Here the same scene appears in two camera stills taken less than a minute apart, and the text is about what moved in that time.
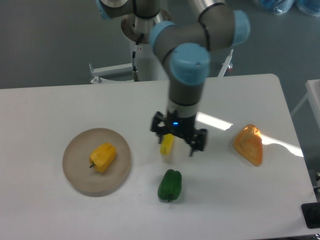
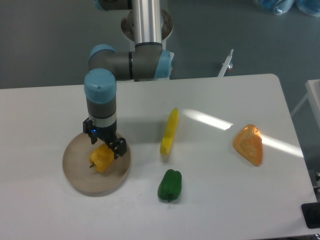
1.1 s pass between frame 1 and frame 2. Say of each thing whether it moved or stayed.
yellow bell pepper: stayed
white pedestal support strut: stayed
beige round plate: stayed
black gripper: moved
